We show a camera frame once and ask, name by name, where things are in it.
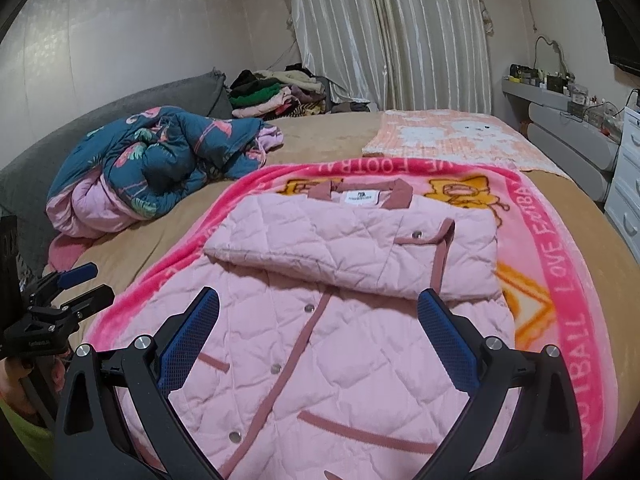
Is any white gooseneck lamp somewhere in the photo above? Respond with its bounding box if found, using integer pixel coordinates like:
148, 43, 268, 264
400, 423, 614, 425
532, 35, 564, 79

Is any white drawer cabinet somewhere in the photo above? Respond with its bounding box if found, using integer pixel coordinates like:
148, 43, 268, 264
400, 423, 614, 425
605, 107, 640, 257

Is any black flat-screen television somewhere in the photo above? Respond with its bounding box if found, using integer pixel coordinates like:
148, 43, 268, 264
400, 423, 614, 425
595, 0, 640, 77

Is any bed with tan sheet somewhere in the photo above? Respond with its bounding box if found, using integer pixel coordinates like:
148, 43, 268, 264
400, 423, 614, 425
0, 110, 640, 466

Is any person's left hand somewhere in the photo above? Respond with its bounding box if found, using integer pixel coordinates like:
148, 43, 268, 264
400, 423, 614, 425
0, 357, 66, 401

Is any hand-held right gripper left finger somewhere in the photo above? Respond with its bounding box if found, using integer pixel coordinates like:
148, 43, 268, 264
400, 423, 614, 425
52, 286, 221, 480

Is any pink quilted jacket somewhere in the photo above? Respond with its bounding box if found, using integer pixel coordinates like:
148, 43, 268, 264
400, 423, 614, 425
120, 176, 517, 480

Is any dark pink cloth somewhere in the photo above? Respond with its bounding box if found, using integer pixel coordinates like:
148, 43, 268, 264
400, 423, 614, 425
46, 234, 97, 274

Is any pile of assorted clothes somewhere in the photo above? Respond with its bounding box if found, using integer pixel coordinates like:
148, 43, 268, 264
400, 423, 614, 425
227, 63, 332, 122

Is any blue flamingo-print duvet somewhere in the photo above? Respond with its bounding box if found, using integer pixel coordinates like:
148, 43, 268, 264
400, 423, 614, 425
46, 106, 285, 239

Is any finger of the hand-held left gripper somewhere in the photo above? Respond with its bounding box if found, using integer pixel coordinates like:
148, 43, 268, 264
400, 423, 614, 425
42, 262, 98, 292
29, 284, 115, 317

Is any peach printed blanket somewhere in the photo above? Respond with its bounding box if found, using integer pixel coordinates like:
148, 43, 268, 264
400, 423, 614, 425
361, 109, 572, 179

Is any white satin curtain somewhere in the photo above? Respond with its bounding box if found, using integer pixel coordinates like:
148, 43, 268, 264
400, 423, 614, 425
285, 0, 494, 117

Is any pink printed blanket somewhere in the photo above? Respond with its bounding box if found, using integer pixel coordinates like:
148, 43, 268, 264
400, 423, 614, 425
80, 157, 624, 480

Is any grey dressing desk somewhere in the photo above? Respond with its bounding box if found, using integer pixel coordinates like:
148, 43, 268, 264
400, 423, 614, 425
501, 77, 622, 187

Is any wall shelf with clutter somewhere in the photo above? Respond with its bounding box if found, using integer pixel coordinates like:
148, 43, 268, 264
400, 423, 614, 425
507, 62, 624, 137

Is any grey padded headboard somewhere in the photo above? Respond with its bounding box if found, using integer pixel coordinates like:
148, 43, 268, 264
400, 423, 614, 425
0, 67, 234, 222

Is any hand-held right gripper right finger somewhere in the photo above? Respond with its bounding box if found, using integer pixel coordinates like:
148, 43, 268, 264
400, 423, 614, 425
417, 287, 586, 480

